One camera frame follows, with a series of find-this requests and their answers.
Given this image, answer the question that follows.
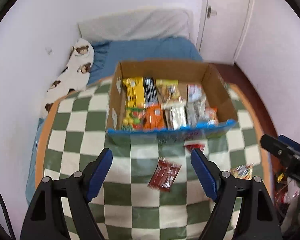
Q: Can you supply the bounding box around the black cable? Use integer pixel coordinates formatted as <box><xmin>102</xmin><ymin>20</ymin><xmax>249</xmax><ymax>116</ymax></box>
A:
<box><xmin>0</xmin><ymin>173</ymin><xmax>17</xmax><ymax>240</ymax></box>

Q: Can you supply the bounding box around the white silver snack packet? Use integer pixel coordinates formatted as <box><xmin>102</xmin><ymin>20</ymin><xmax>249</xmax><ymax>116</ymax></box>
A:
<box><xmin>164</xmin><ymin>103</ymin><xmax>187</xmax><ymax>130</ymax></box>

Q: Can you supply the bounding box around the grey white pillow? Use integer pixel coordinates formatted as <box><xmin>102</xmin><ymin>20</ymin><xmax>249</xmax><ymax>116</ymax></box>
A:
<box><xmin>78</xmin><ymin>7</ymin><xmax>194</xmax><ymax>43</ymax></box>

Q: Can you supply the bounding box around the blue bed sheet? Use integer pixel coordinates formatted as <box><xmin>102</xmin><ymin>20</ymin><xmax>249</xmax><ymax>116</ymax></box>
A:
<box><xmin>26</xmin><ymin>37</ymin><xmax>202</xmax><ymax>202</ymax></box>

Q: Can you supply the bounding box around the orange red snack packet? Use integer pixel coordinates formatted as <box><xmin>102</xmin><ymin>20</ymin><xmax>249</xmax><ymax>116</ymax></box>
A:
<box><xmin>204</xmin><ymin>107</ymin><xmax>218</xmax><ymax>125</ymax></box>

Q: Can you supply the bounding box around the yellow panda snack packet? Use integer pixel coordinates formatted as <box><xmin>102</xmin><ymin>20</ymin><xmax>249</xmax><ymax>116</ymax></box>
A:
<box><xmin>230</xmin><ymin>165</ymin><xmax>253</xmax><ymax>180</ymax></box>

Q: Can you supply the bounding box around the white door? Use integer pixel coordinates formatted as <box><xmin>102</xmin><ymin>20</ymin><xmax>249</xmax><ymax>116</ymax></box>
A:
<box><xmin>197</xmin><ymin>0</ymin><xmax>250</xmax><ymax>64</ymax></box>

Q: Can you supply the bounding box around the door handle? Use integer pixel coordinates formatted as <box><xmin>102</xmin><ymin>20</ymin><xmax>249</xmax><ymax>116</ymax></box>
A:
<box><xmin>207</xmin><ymin>6</ymin><xmax>217</xmax><ymax>18</ymax></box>

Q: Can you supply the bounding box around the dark red snack packet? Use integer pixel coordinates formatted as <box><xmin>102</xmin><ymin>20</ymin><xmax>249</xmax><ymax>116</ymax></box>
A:
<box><xmin>148</xmin><ymin>157</ymin><xmax>181</xmax><ymax>192</ymax></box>

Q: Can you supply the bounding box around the yellow biscuit ball packet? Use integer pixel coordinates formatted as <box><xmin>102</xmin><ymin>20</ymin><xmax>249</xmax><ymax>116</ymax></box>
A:
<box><xmin>155</xmin><ymin>79</ymin><xmax>186</xmax><ymax>109</ymax></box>

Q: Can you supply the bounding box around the red silver snack packet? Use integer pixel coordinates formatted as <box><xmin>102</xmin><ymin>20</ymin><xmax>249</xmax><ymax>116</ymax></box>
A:
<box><xmin>187</xmin><ymin>84</ymin><xmax>203</xmax><ymax>102</ymax></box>

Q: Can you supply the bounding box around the white grey snack packet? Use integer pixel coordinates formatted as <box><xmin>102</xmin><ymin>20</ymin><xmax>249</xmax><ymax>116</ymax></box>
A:
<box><xmin>185</xmin><ymin>96</ymin><xmax>207</xmax><ymax>127</ymax></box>

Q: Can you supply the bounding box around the black silver striped packet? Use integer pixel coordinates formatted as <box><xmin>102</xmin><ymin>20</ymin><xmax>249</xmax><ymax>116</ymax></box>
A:
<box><xmin>143</xmin><ymin>77</ymin><xmax>159</xmax><ymax>107</ymax></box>

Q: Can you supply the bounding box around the colourful candy bag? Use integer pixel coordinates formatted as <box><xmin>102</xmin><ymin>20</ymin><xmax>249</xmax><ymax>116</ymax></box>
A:
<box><xmin>121</xmin><ymin>108</ymin><xmax>146</xmax><ymax>132</ymax></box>

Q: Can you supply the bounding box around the green white checkered mat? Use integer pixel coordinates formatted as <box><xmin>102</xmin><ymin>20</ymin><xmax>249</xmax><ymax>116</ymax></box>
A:
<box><xmin>26</xmin><ymin>78</ymin><xmax>273</xmax><ymax>239</ymax></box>

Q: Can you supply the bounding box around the cardboard box blue rim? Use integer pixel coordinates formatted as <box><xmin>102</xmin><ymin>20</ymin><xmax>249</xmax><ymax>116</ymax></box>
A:
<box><xmin>106</xmin><ymin>60</ymin><xmax>238</xmax><ymax>144</ymax></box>

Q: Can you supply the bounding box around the bear print bolster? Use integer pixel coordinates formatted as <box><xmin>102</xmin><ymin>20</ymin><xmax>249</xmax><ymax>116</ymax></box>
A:
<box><xmin>40</xmin><ymin>38</ymin><xmax>94</xmax><ymax>119</ymax></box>

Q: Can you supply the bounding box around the small red packet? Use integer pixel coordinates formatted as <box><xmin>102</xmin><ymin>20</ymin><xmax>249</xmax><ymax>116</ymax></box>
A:
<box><xmin>184</xmin><ymin>143</ymin><xmax>205</xmax><ymax>153</ymax></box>

